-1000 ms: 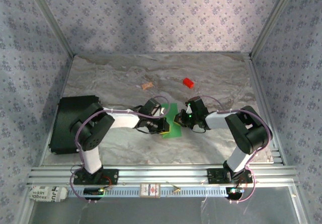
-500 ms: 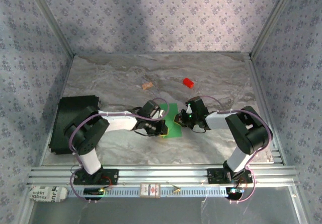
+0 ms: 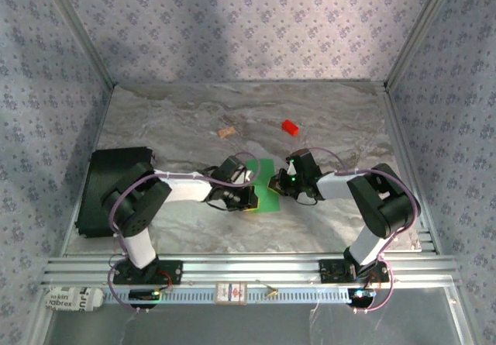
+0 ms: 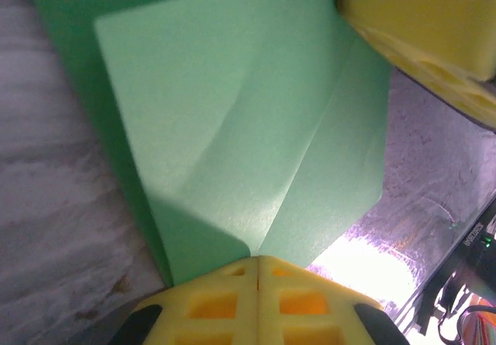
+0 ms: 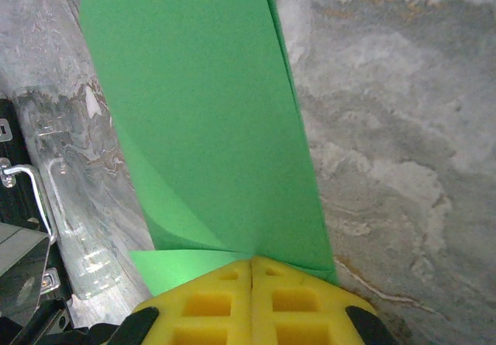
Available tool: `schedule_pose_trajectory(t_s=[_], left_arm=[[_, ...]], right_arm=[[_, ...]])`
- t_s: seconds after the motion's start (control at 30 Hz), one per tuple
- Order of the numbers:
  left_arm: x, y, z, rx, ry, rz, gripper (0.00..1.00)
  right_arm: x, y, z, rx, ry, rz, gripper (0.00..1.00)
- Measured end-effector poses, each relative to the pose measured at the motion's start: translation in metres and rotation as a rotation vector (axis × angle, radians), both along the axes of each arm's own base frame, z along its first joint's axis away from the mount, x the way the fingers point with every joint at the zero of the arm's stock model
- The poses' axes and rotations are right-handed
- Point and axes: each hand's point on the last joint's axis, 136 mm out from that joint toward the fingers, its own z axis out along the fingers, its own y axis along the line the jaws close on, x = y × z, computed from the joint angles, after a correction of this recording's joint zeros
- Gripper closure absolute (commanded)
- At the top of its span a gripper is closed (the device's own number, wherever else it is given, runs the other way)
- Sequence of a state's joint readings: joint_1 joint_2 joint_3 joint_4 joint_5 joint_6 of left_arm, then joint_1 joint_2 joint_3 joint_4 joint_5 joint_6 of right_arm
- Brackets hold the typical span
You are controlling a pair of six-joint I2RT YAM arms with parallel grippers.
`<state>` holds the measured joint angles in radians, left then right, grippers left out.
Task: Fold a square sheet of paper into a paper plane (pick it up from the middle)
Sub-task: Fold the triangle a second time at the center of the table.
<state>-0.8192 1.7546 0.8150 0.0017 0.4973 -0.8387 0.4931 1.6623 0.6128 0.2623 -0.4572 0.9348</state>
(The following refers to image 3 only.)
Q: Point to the green paper sheet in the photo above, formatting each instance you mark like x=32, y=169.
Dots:
x=267, y=197

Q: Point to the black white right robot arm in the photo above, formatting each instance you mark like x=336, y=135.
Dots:
x=383, y=205

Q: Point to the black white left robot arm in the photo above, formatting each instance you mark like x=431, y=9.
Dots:
x=135, y=205

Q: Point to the red block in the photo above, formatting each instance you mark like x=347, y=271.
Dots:
x=290, y=127

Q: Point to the small tan block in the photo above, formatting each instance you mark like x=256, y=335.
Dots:
x=226, y=132

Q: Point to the brass clip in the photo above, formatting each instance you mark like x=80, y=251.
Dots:
x=273, y=292

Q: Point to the small card with red logo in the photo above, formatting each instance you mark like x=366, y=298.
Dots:
x=231, y=294

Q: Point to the grey panel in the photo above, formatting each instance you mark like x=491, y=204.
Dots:
x=232, y=325

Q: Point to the black right controller board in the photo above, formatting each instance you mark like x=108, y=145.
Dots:
x=362, y=296

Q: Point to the black controller board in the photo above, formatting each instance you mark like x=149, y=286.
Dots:
x=362, y=296
x=141, y=295

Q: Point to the black left controller board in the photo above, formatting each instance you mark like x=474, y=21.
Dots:
x=141, y=295

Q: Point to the black case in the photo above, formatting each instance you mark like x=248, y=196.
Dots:
x=93, y=174

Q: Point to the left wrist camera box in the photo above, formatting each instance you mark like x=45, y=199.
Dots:
x=244, y=177

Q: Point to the aluminium mounting rail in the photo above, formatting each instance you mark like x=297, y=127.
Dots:
x=252, y=267

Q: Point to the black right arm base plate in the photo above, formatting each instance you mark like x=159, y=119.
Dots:
x=329, y=271

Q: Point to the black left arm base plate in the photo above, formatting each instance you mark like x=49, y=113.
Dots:
x=172, y=271

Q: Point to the aluminium side rail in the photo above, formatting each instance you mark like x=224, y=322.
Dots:
x=101, y=122
x=399, y=128

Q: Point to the aluminium corner post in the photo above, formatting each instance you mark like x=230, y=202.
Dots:
x=80, y=31
x=418, y=31

